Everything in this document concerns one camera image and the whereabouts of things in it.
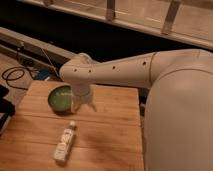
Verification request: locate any blue object on floor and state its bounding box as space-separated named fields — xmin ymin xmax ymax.
xmin=34 ymin=70 xmax=50 ymax=80

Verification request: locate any metal window frame rail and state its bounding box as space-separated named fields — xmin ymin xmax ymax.
xmin=19 ymin=0 xmax=213 ymax=50

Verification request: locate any green ceramic bowl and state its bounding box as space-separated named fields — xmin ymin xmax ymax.
xmin=48 ymin=85 xmax=72 ymax=112

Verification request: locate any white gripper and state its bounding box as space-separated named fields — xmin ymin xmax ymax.
xmin=71 ymin=84 xmax=97 ymax=113

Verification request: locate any white plastic bottle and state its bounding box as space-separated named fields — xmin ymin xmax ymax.
xmin=53 ymin=121 xmax=76 ymax=163

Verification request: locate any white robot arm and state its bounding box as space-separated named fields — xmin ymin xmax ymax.
xmin=60 ymin=49 xmax=213 ymax=171

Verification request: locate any black object at left edge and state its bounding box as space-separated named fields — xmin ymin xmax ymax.
xmin=0 ymin=84 xmax=15 ymax=135

